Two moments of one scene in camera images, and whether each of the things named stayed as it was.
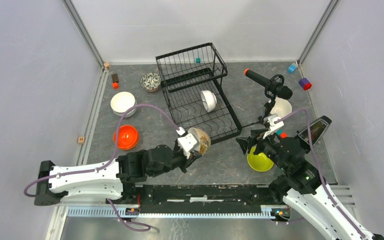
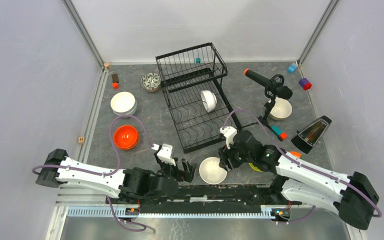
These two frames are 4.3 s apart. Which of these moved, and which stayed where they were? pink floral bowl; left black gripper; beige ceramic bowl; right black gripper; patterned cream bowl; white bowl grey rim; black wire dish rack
Moved: left black gripper; patterned cream bowl; right black gripper
Stayed: pink floral bowl; white bowl grey rim; beige ceramic bowl; black wire dish rack
